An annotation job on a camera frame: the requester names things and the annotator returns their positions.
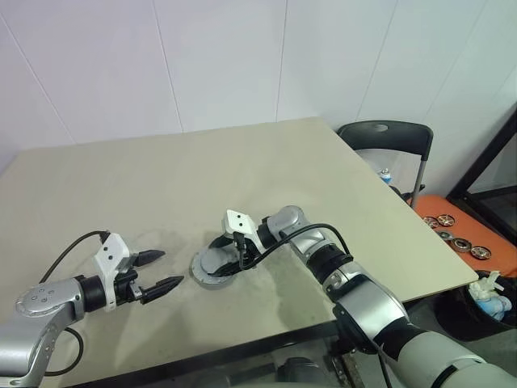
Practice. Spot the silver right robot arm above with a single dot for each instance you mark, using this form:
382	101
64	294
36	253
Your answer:
363	299

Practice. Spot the black metal table frame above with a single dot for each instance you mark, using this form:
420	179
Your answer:
202	355

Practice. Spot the black framed glass cabinet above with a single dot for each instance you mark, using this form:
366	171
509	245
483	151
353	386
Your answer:
472	174

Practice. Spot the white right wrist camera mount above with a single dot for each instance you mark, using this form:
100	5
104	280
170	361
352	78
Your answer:
240	222

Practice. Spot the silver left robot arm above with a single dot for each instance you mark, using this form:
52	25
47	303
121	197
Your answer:
36	323

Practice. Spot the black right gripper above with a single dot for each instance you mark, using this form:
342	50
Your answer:
246	252

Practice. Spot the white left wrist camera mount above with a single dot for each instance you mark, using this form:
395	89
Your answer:
111	254

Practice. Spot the round metal bearing part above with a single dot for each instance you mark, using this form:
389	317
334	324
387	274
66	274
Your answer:
214	258

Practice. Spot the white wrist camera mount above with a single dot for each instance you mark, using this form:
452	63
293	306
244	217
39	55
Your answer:
240	222
111	254

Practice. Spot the dark grey rounded shape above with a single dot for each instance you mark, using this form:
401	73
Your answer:
299	372

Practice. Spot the black trash bin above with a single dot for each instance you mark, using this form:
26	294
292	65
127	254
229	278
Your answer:
464	319

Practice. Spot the orange tray with bearings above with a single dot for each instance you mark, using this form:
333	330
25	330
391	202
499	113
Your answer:
436	206

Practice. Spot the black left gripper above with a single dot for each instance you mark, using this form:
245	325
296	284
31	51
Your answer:
127	289

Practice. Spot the black folding chair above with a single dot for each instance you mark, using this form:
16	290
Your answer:
383	137

